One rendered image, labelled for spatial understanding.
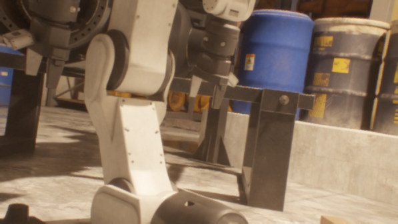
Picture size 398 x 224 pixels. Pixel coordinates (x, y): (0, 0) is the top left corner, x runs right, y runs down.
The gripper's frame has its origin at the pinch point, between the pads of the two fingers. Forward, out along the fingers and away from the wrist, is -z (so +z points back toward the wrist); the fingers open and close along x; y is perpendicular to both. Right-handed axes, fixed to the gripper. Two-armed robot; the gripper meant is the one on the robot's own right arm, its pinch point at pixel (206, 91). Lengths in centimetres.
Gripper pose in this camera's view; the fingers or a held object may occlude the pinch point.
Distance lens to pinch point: 149.5
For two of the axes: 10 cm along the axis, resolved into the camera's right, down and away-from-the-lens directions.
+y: -7.8, -0.8, -6.2
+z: 2.5, -9.5, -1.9
